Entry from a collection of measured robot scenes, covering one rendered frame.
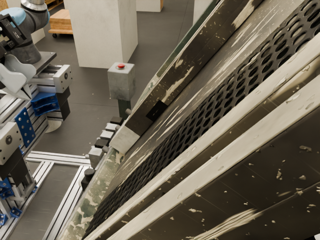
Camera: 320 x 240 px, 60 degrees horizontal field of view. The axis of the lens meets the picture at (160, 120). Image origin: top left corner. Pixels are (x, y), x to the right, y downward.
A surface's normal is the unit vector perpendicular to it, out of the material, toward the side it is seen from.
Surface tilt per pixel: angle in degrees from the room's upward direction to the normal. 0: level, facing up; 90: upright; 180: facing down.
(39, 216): 0
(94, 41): 90
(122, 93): 90
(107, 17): 90
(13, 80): 93
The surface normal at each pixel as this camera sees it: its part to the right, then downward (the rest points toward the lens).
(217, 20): -0.25, 0.58
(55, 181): 0.00, -0.81
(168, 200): -0.81, -0.57
